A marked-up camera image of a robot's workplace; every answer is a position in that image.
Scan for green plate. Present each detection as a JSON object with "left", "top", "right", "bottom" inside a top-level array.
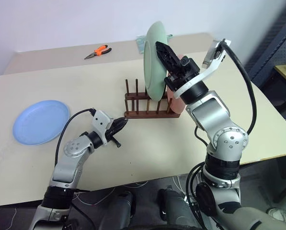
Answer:
[{"left": 143, "top": 21, "right": 170, "bottom": 102}]

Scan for white sneaker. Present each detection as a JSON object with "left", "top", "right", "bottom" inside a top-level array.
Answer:
[{"left": 266, "top": 207, "right": 286, "bottom": 228}]

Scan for white wire on floor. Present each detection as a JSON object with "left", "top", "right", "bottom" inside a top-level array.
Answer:
[{"left": 72, "top": 180, "right": 149, "bottom": 209}]

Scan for wooden dish rack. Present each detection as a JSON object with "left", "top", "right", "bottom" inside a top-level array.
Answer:
[{"left": 124, "top": 79, "right": 182, "bottom": 120}]

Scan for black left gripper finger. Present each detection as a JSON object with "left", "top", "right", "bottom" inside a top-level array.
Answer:
[
  {"left": 112, "top": 117, "right": 129, "bottom": 127},
  {"left": 110, "top": 121, "right": 129, "bottom": 135}
]

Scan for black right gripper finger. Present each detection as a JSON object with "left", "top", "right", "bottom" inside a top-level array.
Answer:
[{"left": 155, "top": 41, "right": 182, "bottom": 76}]

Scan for black cable bundle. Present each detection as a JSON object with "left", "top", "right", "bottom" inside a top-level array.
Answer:
[{"left": 185, "top": 161, "right": 207, "bottom": 230}]

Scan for dark blue pegboard rack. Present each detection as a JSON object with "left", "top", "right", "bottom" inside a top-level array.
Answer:
[{"left": 244, "top": 6, "right": 286, "bottom": 94}]

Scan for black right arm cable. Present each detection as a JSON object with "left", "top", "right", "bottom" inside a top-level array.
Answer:
[{"left": 219, "top": 39, "right": 257, "bottom": 135}]

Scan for dark rounded robot leg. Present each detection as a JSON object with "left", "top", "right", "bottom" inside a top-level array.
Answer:
[
  {"left": 157, "top": 185, "right": 189, "bottom": 226},
  {"left": 103, "top": 190, "right": 137, "bottom": 230}
]

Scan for blue plate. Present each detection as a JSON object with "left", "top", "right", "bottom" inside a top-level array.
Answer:
[{"left": 12, "top": 100, "right": 70, "bottom": 146}]

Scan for orange handled pliers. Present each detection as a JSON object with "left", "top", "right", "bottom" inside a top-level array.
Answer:
[{"left": 83, "top": 44, "right": 113, "bottom": 60}]

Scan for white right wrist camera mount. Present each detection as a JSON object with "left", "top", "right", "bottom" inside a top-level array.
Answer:
[{"left": 173, "top": 38, "right": 231, "bottom": 99}]

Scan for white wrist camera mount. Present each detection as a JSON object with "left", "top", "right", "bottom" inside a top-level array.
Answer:
[
  {"left": 92, "top": 110, "right": 115, "bottom": 146},
  {"left": 173, "top": 38, "right": 231, "bottom": 99}
]

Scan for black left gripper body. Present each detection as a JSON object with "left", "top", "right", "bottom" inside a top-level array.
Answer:
[{"left": 104, "top": 124, "right": 122, "bottom": 149}]

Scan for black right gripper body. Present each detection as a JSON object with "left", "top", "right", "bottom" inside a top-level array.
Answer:
[{"left": 165, "top": 56, "right": 201, "bottom": 93}]

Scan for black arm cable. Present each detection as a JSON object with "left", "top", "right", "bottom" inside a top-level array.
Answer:
[
  {"left": 54, "top": 108, "right": 97, "bottom": 168},
  {"left": 219, "top": 39, "right": 257, "bottom": 135}
]

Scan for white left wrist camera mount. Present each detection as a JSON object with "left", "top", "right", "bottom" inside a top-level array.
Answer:
[{"left": 92, "top": 110, "right": 115, "bottom": 146}]

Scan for pink plate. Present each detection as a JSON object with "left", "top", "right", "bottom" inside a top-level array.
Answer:
[{"left": 166, "top": 54, "right": 188, "bottom": 115}]

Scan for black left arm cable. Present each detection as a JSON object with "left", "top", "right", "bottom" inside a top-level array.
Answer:
[{"left": 54, "top": 108, "right": 97, "bottom": 168}]

